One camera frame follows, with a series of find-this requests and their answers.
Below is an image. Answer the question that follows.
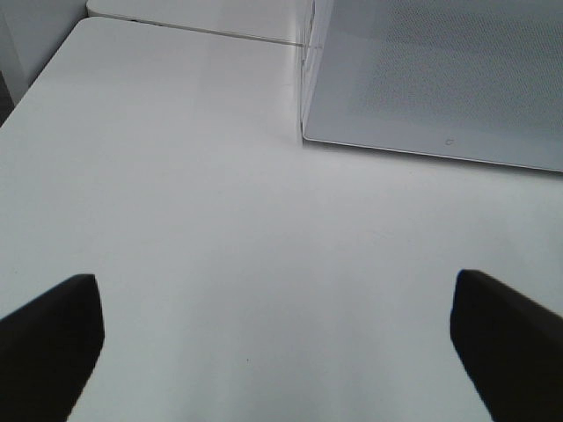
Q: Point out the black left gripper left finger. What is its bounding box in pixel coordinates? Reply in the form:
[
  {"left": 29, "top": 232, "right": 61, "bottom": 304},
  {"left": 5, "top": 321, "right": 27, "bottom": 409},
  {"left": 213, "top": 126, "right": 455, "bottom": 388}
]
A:
[{"left": 1, "top": 274, "right": 105, "bottom": 421}]

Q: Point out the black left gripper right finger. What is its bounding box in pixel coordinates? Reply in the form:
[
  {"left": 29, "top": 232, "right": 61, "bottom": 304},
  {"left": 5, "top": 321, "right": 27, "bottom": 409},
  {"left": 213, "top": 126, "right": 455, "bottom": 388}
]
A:
[{"left": 450, "top": 269, "right": 562, "bottom": 421}]

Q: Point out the white microwave door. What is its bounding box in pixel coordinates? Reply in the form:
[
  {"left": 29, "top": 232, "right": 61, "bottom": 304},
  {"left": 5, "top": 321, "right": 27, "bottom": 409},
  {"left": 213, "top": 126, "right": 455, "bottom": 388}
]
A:
[{"left": 303, "top": 1, "right": 562, "bottom": 171}]

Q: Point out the white microwave oven body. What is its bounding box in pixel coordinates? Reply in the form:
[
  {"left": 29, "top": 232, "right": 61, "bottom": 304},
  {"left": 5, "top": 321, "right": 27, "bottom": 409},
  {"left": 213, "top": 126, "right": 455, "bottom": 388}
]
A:
[{"left": 299, "top": 0, "right": 334, "bottom": 142}]

